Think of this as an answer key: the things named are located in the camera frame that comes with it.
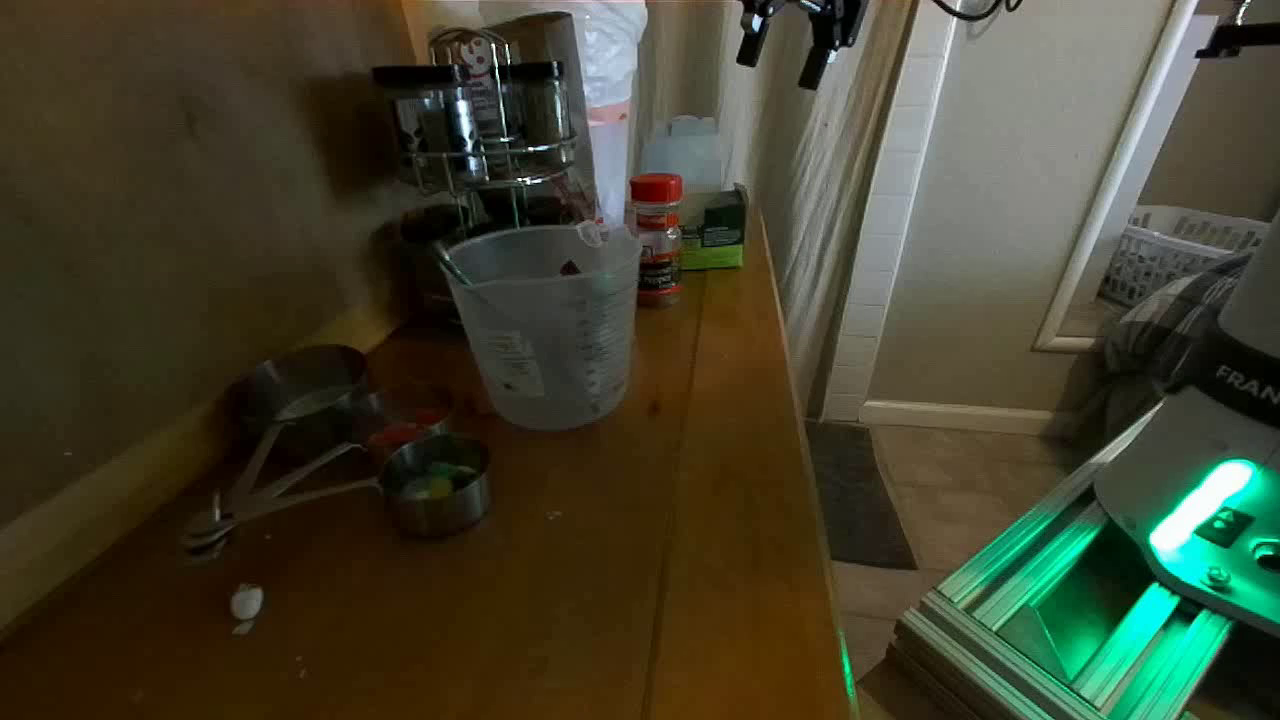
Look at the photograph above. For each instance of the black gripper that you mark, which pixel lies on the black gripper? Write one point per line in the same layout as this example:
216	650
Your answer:
817	14

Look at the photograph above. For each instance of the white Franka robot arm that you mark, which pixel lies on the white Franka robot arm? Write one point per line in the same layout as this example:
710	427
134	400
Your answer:
1222	345

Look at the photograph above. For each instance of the small green box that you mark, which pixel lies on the small green box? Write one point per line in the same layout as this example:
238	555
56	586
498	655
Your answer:
723	237

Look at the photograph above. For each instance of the red-lidded spice jar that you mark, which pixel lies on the red-lidded spice jar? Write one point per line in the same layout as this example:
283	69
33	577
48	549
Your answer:
656	225

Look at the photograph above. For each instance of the metal spice rack with jars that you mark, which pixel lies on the metal spice rack with jars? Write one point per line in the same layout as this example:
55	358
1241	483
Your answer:
487	132

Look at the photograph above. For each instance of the clear plastic measuring pitcher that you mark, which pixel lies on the clear plastic measuring pitcher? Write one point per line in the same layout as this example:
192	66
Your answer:
545	345

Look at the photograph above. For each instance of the white wicker basket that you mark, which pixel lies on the white wicker basket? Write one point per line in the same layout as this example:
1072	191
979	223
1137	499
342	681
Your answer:
1174	254

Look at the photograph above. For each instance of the dark door mat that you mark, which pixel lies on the dark door mat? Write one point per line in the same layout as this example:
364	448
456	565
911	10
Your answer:
855	493

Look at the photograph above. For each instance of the grey plaid cloth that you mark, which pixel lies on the grey plaid cloth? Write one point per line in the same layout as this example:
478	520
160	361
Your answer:
1153	345

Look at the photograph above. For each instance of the wooden dresser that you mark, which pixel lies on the wooden dresser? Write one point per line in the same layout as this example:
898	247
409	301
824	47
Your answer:
603	560

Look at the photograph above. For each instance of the medium steel measuring cup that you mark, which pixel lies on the medium steel measuring cup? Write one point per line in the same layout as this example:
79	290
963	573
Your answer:
403	433

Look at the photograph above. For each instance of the small steel measuring cup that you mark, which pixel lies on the small steel measuring cup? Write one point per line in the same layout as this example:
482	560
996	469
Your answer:
437	493

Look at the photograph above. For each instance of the metal measuring cups set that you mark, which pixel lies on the metal measuring cups set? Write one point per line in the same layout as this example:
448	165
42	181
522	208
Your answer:
306	394

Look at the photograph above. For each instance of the wooden back board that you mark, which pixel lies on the wooden back board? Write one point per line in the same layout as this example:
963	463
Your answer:
160	203

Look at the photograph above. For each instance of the white door frame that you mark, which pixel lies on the white door frame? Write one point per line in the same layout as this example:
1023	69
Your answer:
885	215

